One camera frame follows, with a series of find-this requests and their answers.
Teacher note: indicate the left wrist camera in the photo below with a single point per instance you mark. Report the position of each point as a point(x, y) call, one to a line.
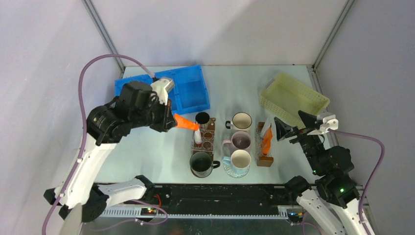
point(162, 87)

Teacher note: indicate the light blue mug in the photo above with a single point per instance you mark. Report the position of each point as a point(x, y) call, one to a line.
point(238, 160)

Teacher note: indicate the white toothpaste tube dark cap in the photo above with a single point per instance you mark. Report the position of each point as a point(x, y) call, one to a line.
point(267, 124)

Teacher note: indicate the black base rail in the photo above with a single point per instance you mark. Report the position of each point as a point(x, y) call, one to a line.
point(223, 199)

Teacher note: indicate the small orange tube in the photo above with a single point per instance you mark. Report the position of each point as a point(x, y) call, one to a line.
point(185, 123)

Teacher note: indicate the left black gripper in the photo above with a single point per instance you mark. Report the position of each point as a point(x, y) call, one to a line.
point(168, 121)

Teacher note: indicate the clear textured two-hole holder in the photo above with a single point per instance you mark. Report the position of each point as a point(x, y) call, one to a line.
point(207, 144)

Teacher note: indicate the blue three-compartment bin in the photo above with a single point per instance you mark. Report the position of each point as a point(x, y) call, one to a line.
point(189, 94)

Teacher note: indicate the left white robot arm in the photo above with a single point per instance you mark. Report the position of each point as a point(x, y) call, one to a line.
point(104, 130)

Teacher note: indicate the dark green mug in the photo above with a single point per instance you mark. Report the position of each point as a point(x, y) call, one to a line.
point(202, 165)

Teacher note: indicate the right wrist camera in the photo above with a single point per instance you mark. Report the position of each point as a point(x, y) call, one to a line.
point(324, 123)

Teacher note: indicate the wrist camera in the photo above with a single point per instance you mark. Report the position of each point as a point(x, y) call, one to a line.
point(324, 123)
point(162, 87)

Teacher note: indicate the brown wooden oval tray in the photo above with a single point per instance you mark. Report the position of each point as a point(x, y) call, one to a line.
point(202, 161)

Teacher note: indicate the white toothpaste tube red cap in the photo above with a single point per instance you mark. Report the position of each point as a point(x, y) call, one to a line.
point(197, 137)

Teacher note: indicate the cream perforated basket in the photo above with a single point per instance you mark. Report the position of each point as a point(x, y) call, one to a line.
point(284, 96)

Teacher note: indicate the clear textured oval tray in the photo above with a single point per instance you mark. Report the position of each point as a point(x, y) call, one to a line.
point(236, 173)

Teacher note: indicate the orange toothpaste tube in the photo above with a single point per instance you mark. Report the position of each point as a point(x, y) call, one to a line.
point(266, 142)

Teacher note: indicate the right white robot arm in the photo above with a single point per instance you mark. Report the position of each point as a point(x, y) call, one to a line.
point(336, 203)

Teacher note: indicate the clear holder with brown lid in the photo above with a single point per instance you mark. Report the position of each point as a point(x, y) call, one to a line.
point(263, 156)

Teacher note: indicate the brown metallic cup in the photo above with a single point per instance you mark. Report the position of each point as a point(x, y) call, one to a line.
point(205, 121)

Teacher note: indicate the cream mug with black rim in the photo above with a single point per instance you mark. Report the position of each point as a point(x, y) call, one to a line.
point(240, 122)

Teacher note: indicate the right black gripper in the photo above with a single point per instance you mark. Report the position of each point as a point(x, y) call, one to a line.
point(283, 129)

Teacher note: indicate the pink mug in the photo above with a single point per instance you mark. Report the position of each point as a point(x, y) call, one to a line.
point(240, 140)

